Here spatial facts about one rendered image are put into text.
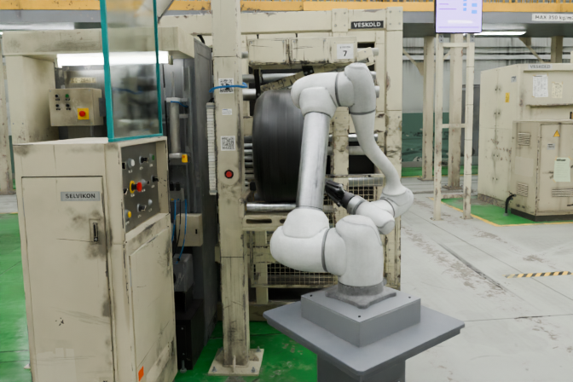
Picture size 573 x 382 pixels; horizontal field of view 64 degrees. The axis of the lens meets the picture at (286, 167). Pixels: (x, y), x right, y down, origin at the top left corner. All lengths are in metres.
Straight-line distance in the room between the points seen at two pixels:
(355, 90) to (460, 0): 4.64
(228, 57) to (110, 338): 1.38
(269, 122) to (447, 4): 4.35
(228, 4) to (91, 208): 1.21
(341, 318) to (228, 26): 1.53
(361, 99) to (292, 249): 0.61
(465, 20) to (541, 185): 2.22
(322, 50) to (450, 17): 3.74
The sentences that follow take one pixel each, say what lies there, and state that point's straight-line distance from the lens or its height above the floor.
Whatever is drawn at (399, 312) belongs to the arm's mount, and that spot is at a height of 0.71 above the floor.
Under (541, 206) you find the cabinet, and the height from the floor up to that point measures 0.19.
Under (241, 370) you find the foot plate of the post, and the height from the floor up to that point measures 0.01.
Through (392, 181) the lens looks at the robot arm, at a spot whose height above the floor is 1.07.
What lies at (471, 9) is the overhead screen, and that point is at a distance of 6.35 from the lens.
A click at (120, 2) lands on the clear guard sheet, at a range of 1.96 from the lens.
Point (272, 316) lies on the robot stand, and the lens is 1.71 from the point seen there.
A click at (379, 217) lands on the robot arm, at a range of 1.95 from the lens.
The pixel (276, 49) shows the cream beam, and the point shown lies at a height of 1.72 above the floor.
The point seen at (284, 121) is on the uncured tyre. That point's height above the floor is 1.33.
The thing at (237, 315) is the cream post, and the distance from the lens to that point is 2.60.
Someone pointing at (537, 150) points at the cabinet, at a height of 0.89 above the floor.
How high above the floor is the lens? 1.35
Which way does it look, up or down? 6 degrees down
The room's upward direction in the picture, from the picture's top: 1 degrees counter-clockwise
